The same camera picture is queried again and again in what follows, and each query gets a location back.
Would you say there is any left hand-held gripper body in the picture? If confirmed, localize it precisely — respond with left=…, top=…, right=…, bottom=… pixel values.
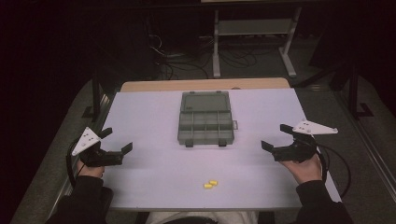
left=71, top=126, right=124, bottom=168

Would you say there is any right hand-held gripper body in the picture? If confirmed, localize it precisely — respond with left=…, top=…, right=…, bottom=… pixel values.
left=271, top=119, right=339, bottom=163

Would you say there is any person's left hand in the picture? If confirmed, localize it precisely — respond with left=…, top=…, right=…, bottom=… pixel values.
left=77, top=160, right=106, bottom=179

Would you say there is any person's right hand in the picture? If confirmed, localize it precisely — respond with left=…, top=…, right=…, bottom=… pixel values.
left=279, top=154, right=323, bottom=185

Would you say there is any pale lilac table board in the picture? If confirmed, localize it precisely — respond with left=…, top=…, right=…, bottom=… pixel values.
left=101, top=88, right=343, bottom=213

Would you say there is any black metal stand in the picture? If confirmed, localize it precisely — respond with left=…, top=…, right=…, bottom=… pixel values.
left=82, top=74, right=106, bottom=122
left=346, top=62, right=375, bottom=119

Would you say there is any grey plastic compartment box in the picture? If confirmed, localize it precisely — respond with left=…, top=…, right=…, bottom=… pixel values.
left=177, top=90, right=239, bottom=148

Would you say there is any light wooden table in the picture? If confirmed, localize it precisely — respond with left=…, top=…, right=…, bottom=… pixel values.
left=120, top=77, right=291, bottom=93

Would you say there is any white metal shelf stand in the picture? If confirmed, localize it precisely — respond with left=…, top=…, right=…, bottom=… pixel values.
left=212, top=7, right=303, bottom=78

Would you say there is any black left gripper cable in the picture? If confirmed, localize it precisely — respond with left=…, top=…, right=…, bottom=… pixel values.
left=64, top=138, right=87, bottom=189

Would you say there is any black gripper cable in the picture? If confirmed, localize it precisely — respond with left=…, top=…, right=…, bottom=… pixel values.
left=314, top=143, right=352, bottom=199
left=64, top=138, right=87, bottom=189

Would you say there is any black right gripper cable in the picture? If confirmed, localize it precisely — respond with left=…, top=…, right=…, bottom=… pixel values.
left=314, top=143, right=352, bottom=199

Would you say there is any metal frame rail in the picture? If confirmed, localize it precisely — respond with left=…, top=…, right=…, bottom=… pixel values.
left=334, top=90, right=396, bottom=203
left=49, top=92, right=111, bottom=220

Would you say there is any tangle of black floor cables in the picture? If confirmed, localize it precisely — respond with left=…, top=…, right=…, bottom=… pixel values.
left=146, top=18, right=281, bottom=79

